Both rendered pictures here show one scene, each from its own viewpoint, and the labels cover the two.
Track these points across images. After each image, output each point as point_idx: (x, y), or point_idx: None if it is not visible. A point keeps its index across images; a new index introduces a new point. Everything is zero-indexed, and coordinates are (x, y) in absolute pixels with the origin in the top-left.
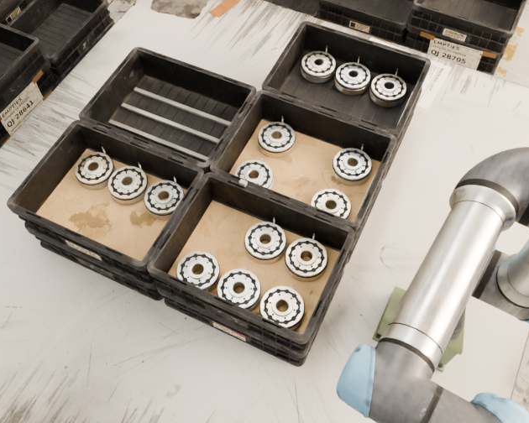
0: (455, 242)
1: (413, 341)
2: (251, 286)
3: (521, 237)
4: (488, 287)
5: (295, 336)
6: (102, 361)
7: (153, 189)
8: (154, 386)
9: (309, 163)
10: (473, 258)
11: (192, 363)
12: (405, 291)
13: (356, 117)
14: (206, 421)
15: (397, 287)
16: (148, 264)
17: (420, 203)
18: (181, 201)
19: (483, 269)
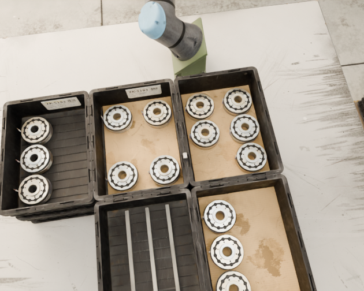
0: None
1: None
2: (238, 121)
3: (101, 40)
4: (171, 0)
5: (256, 71)
6: (323, 197)
7: (219, 228)
8: (310, 159)
9: (129, 147)
10: None
11: (284, 149)
12: (174, 67)
13: (86, 120)
14: (304, 123)
15: (174, 72)
16: (280, 172)
17: None
18: (225, 185)
19: (165, 3)
